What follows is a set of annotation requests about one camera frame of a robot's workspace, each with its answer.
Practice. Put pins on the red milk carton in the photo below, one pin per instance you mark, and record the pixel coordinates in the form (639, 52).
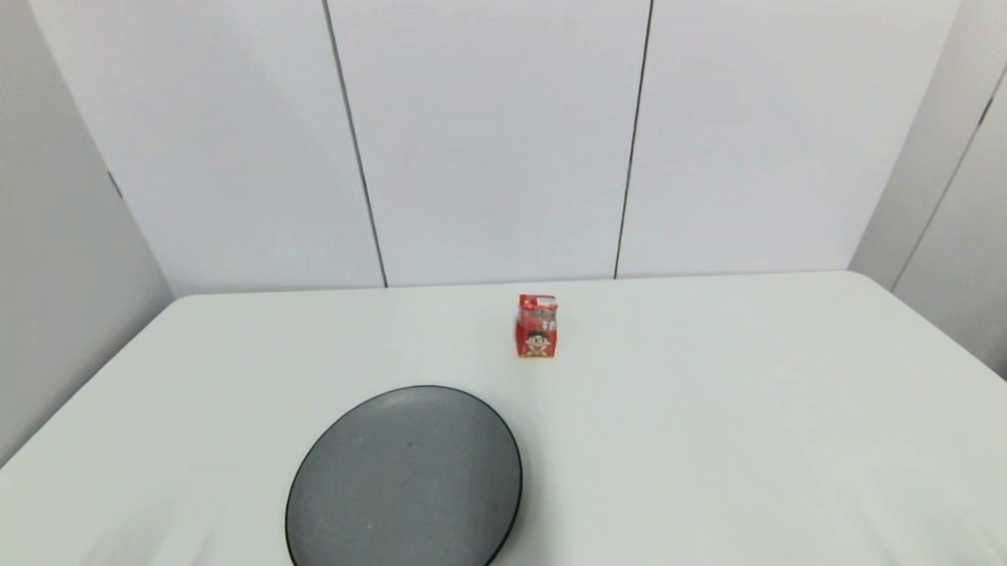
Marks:
(537, 336)

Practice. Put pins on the grey round plate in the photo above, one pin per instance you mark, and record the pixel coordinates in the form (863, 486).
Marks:
(404, 492)

